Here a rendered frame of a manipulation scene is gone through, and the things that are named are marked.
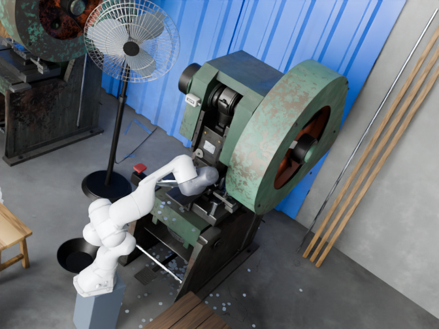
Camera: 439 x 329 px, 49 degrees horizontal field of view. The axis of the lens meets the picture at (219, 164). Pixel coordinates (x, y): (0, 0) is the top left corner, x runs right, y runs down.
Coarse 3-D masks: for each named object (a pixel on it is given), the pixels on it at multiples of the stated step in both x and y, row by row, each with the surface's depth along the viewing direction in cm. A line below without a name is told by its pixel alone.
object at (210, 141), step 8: (216, 120) 274; (208, 128) 266; (216, 128) 268; (224, 128) 267; (208, 136) 268; (216, 136) 264; (200, 144) 273; (208, 144) 269; (216, 144) 266; (200, 152) 274; (208, 152) 272; (216, 152) 268; (200, 160) 274; (208, 160) 274; (216, 168) 276
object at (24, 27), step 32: (0, 0) 283; (32, 0) 283; (64, 0) 300; (96, 0) 330; (128, 0) 344; (32, 32) 295; (64, 32) 324; (0, 64) 356; (32, 64) 356; (64, 64) 368; (0, 96) 390; (32, 96) 353; (64, 96) 378; (96, 96) 407; (0, 128) 371; (32, 128) 371; (64, 128) 399; (96, 128) 430
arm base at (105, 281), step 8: (96, 264) 245; (80, 272) 248; (88, 272) 246; (96, 272) 244; (104, 272) 244; (112, 272) 247; (80, 280) 246; (88, 280) 244; (96, 280) 244; (104, 280) 246; (112, 280) 248; (80, 288) 246; (88, 288) 244; (96, 288) 247; (104, 288) 250; (112, 288) 252
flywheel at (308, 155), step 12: (324, 108) 259; (324, 120) 265; (300, 132) 241; (312, 132) 270; (300, 144) 238; (312, 144) 239; (288, 156) 245; (300, 156) 238; (312, 156) 243; (288, 168) 272; (276, 180) 266; (288, 180) 272
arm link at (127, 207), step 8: (120, 200) 199; (128, 200) 198; (112, 208) 197; (120, 208) 196; (128, 208) 197; (136, 208) 198; (112, 216) 197; (120, 216) 196; (128, 216) 197; (136, 216) 199; (104, 224) 200; (112, 224) 200; (120, 224) 199; (104, 232) 200; (112, 232) 199; (120, 232) 200; (104, 240) 200; (112, 240) 200; (120, 240) 201
